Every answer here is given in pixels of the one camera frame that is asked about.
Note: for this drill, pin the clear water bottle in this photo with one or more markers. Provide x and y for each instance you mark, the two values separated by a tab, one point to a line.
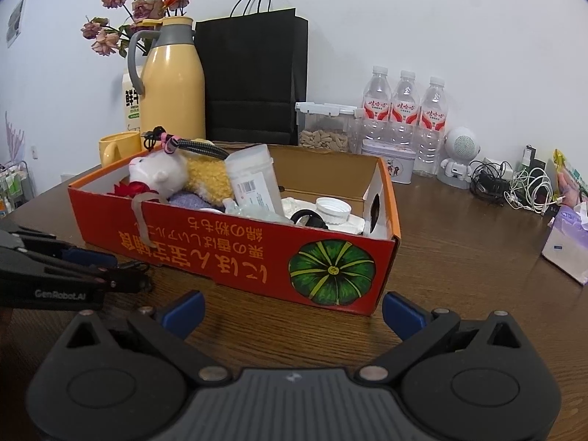
376	101
432	115
405	105

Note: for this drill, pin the white robot speaker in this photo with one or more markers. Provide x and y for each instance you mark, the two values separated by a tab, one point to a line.
461	144

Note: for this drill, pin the purple tissue pack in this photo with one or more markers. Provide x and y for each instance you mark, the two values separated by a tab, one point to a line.
567	248

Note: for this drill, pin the iridescent plastic bag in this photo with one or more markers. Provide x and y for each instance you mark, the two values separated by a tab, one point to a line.
257	215

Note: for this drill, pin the yellow mug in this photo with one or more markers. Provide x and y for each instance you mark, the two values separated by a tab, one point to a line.
119	147

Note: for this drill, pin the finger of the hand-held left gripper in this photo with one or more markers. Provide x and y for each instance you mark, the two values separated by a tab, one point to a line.
89	258
128	281

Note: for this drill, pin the white cloth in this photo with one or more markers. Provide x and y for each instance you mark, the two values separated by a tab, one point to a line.
294	204

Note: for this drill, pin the white wall vent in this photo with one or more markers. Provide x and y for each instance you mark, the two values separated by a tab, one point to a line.
67	175

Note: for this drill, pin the red artificial flower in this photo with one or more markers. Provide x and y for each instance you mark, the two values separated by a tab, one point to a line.
133	188

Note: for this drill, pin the purple knit pouch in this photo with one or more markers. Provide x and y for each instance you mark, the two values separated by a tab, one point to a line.
188	202

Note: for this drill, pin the clear cotton swab container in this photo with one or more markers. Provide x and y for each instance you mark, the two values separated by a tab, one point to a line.
252	179

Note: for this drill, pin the wall poster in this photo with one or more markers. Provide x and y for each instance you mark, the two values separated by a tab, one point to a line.
16	20

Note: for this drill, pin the yellow thermos jug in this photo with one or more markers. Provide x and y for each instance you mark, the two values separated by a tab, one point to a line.
174	87

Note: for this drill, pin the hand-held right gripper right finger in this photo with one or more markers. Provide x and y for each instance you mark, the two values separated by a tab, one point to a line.
403	317

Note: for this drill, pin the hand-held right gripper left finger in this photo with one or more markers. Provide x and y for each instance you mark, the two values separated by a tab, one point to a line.
183	316

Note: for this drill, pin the colourful snack packet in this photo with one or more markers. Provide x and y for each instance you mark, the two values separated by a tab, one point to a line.
572	179

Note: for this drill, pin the black paper bag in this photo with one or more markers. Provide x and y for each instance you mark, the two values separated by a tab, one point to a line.
252	78

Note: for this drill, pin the pale purple tin box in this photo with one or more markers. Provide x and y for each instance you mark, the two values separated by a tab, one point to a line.
390	165

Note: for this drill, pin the white round jar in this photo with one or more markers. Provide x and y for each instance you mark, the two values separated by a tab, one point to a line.
333	209

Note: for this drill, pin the clear food container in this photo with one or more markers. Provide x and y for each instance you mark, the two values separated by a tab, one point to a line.
321	138

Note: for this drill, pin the white and yellow plush toy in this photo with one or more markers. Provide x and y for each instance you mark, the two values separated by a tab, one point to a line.
156	172

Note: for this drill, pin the red cardboard box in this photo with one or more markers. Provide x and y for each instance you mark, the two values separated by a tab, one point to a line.
206	248

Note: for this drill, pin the metal storage cart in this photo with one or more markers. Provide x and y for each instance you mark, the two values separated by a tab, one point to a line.
16	188

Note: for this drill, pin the dried pink flower bouquet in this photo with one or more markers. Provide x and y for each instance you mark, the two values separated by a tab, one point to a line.
147	7

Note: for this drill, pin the purple plant wall sticker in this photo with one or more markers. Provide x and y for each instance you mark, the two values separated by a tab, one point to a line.
14	138

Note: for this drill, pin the white milk carton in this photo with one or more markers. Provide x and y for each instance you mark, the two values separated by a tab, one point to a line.
132	101

